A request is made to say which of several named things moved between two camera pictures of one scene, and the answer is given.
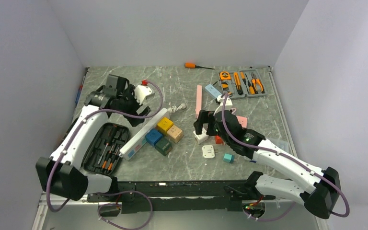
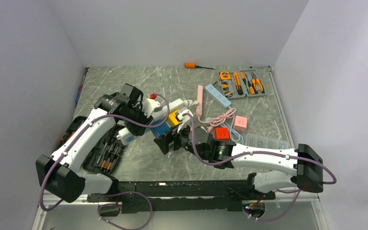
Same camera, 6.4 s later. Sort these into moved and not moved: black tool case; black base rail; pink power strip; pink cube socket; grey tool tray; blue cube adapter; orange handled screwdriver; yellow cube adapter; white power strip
Moved: white power strip; blue cube adapter; yellow cube adapter
Not moved: grey tool tray; pink cube socket; black tool case; pink power strip; orange handled screwdriver; black base rail
